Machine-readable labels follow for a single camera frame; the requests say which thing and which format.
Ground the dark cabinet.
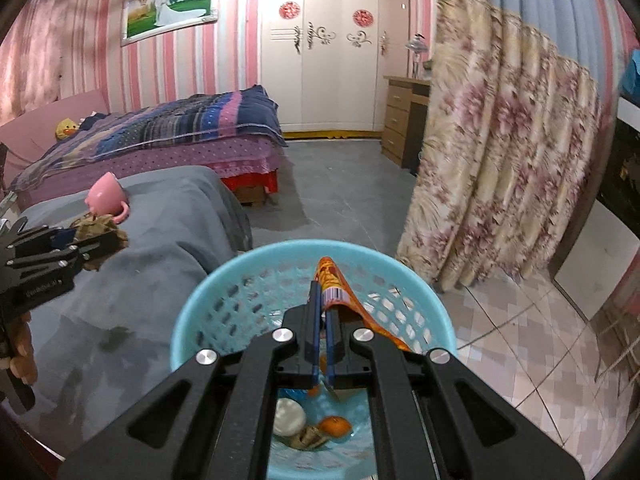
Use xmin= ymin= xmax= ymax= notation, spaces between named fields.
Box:
xmin=594 ymin=99 xmax=640 ymax=237

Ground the purple sheet bed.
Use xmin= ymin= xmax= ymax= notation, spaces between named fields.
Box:
xmin=10 ymin=85 xmax=289 ymax=207

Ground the floral beige curtain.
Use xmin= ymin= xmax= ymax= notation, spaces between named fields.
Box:
xmin=396 ymin=0 xmax=602 ymax=292

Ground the desk lamp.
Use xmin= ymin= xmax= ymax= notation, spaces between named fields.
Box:
xmin=404 ymin=33 xmax=429 ymax=81

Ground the framed wall picture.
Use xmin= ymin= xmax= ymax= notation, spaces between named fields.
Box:
xmin=119 ymin=0 xmax=222 ymax=47

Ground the pink plastic cup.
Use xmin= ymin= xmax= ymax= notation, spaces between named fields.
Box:
xmin=84 ymin=171 xmax=132 ymax=224

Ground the pink headboard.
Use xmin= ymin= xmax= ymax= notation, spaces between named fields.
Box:
xmin=0 ymin=89 xmax=109 ymax=172

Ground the yellow plush toy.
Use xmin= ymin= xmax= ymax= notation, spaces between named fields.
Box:
xmin=54 ymin=117 xmax=79 ymax=142

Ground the person's left hand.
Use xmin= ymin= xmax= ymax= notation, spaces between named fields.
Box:
xmin=10 ymin=311 xmax=39 ymax=387

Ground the white round lid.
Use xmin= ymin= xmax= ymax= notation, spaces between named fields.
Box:
xmin=271 ymin=396 xmax=307 ymax=437

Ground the light blue plastic basket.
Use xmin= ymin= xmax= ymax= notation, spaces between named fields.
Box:
xmin=169 ymin=239 xmax=459 ymax=480

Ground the wooden desk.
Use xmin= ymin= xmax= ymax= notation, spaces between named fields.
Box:
xmin=381 ymin=74 xmax=432 ymax=169

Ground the white flat board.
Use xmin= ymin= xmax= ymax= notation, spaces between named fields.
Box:
xmin=551 ymin=204 xmax=640 ymax=322

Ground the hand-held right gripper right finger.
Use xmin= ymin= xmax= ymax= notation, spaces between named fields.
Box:
xmin=326 ymin=309 xmax=586 ymax=480

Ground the orange snack packet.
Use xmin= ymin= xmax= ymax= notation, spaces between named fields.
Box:
xmin=314 ymin=256 xmax=412 ymax=352

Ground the pink window curtain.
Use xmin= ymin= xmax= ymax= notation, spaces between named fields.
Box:
xmin=0 ymin=0 xmax=77 ymax=122

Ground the striped blue purple blanket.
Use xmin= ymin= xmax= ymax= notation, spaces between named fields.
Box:
xmin=10 ymin=85 xmax=289 ymax=192

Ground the orange fruit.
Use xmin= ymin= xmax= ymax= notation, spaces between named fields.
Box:
xmin=316 ymin=415 xmax=354 ymax=437

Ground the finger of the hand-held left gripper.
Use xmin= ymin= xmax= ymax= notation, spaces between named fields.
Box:
xmin=75 ymin=236 xmax=126 ymax=274
xmin=49 ymin=227 xmax=82 ymax=252

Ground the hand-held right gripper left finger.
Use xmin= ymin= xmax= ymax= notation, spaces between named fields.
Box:
xmin=57 ymin=281 xmax=323 ymax=480

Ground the patterned grey wrapper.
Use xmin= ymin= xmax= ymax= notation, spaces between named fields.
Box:
xmin=69 ymin=213 xmax=129 ymax=262

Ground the white wardrobe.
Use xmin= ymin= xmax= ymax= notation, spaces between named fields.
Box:
xmin=259 ymin=0 xmax=437 ymax=134

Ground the grey sheet bed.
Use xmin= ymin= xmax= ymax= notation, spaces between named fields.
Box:
xmin=0 ymin=164 xmax=254 ymax=461

